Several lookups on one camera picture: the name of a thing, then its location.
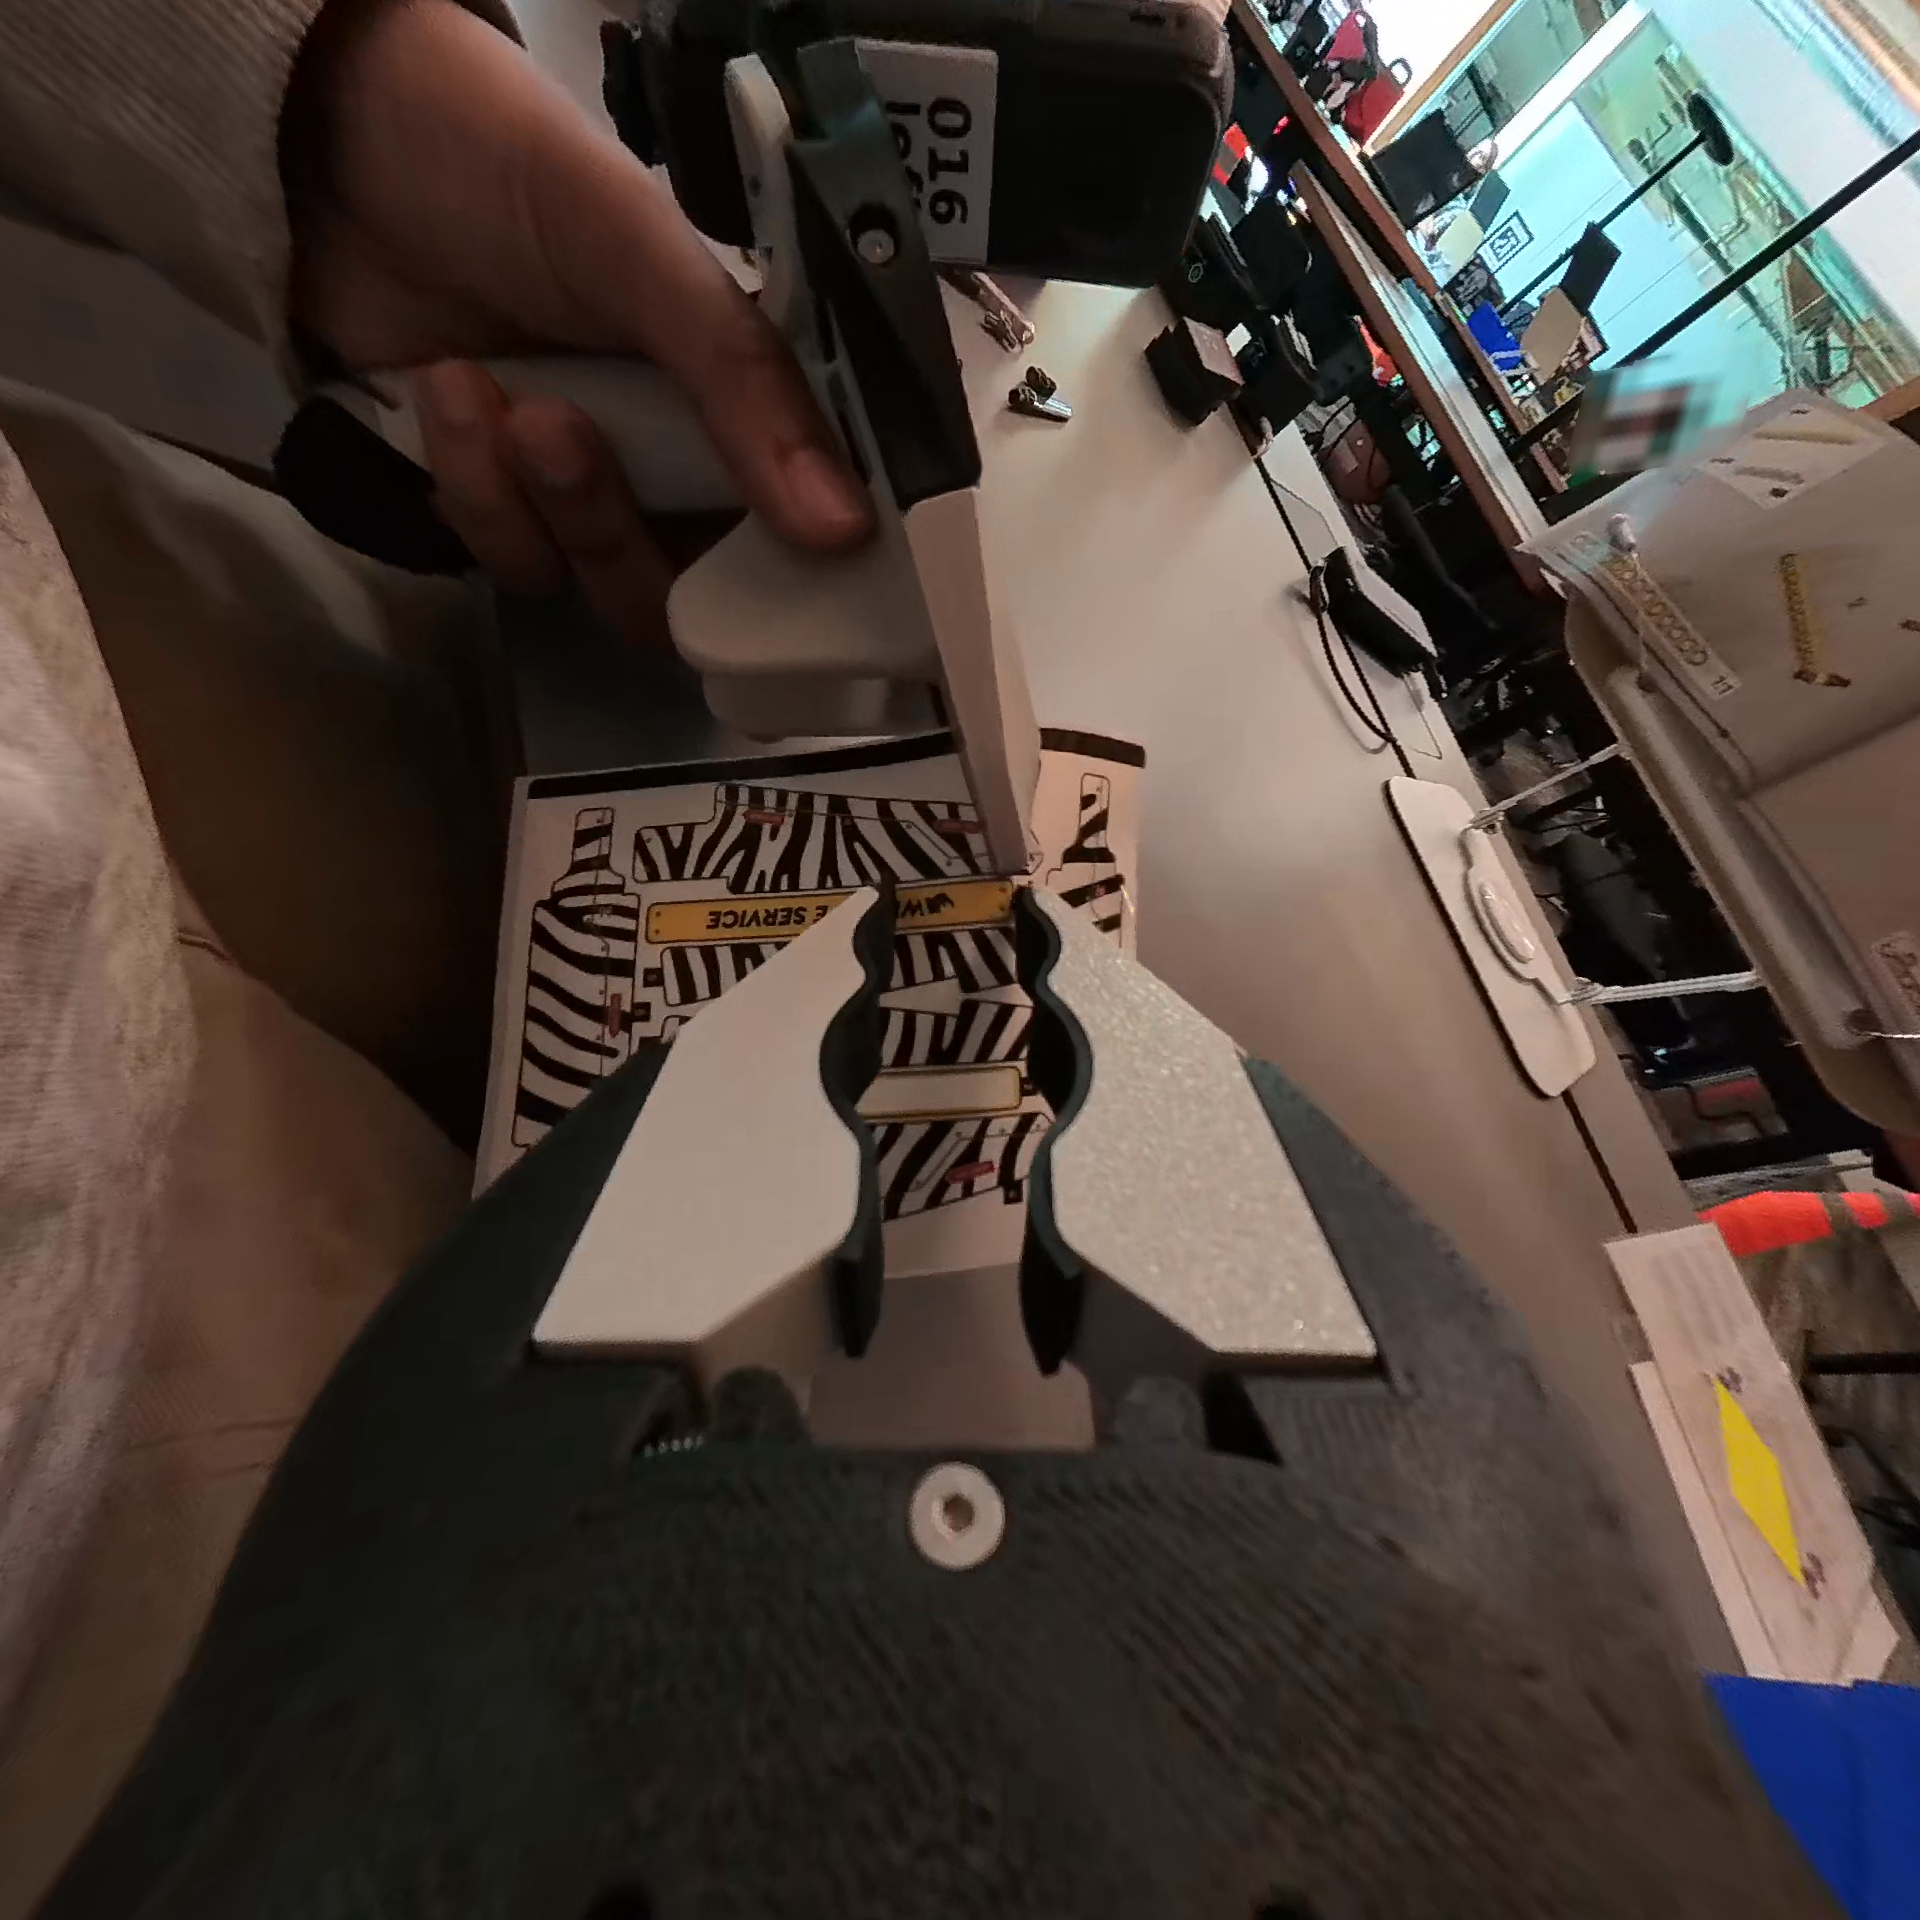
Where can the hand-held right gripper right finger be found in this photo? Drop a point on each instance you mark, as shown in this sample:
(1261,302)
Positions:
(1199,1185)

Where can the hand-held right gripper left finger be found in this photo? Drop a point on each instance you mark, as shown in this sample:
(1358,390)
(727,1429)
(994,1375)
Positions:
(720,1169)

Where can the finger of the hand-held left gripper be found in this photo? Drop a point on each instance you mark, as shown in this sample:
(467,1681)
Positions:
(974,673)

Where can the zebra striped sticker sheet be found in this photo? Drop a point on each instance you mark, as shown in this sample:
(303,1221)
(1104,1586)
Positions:
(720,961)

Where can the person's left forearm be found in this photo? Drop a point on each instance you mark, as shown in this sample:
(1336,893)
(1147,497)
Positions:
(134,152)

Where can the scattered small lego pieces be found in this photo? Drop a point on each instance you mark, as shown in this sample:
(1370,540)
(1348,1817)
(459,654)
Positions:
(1036,393)

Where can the lego instruction booklet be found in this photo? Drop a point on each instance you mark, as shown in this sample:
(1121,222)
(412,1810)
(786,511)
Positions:
(1784,718)

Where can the person's left hand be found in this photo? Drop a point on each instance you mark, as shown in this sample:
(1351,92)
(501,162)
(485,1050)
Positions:
(496,226)

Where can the black box device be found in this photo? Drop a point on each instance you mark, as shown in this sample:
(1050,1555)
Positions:
(1270,255)
(1192,373)

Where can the red bag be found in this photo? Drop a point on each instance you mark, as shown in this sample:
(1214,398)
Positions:
(1368,76)

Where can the white desk mat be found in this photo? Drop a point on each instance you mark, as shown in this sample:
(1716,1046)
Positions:
(1530,1037)

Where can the wooden-edged background desk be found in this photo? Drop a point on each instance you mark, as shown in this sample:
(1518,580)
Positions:
(1426,302)

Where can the person's trousered leg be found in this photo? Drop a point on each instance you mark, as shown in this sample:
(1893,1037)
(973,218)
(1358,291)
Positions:
(330,1200)

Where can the black power brick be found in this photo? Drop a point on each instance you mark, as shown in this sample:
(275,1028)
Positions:
(1372,609)

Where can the white oval stand base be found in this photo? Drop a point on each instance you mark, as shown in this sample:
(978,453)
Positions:
(1500,909)

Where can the paper sheet with yellow mark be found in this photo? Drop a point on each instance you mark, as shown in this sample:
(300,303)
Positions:
(1726,1348)

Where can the blue plastic bin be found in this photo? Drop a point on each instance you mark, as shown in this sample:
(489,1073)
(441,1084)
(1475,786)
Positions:
(1829,1799)

